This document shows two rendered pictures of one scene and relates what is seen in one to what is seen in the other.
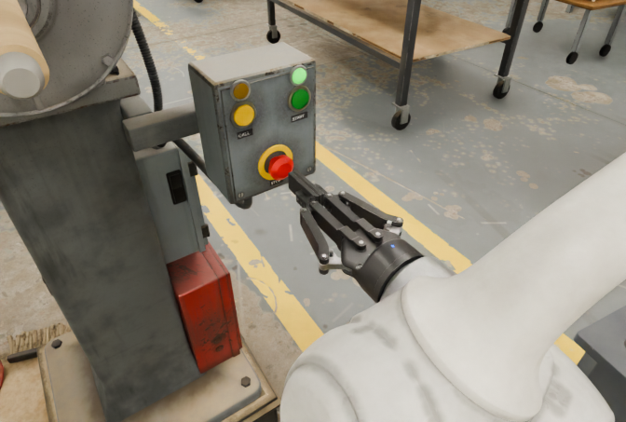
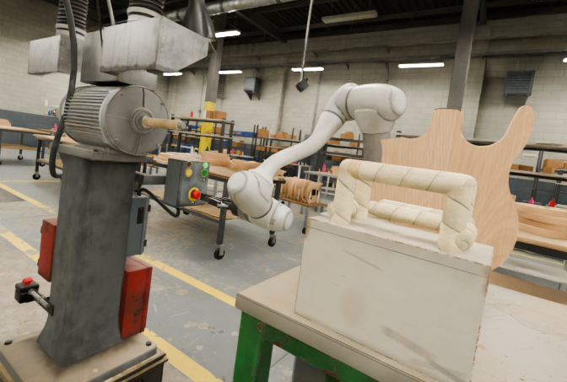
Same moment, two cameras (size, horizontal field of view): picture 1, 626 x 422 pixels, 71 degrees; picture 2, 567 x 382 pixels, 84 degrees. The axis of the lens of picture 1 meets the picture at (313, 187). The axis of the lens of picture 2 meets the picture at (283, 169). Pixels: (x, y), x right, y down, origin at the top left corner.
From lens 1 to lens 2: 0.90 m
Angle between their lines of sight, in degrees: 40
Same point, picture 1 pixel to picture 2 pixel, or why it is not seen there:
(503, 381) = (266, 174)
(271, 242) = not seen: hidden behind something
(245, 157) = (185, 188)
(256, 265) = not seen: hidden behind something
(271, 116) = (195, 176)
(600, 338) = not seen: hidden behind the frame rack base
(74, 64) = (150, 143)
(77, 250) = (98, 230)
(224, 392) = (136, 349)
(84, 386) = (37, 355)
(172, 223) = (133, 234)
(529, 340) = (269, 169)
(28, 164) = (99, 184)
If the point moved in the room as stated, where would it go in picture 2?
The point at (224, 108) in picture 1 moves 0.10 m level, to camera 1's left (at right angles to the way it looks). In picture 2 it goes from (183, 168) to (158, 165)
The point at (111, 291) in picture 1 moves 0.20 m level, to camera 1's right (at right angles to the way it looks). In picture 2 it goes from (100, 260) to (154, 260)
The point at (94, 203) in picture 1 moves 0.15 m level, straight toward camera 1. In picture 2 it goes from (113, 209) to (133, 217)
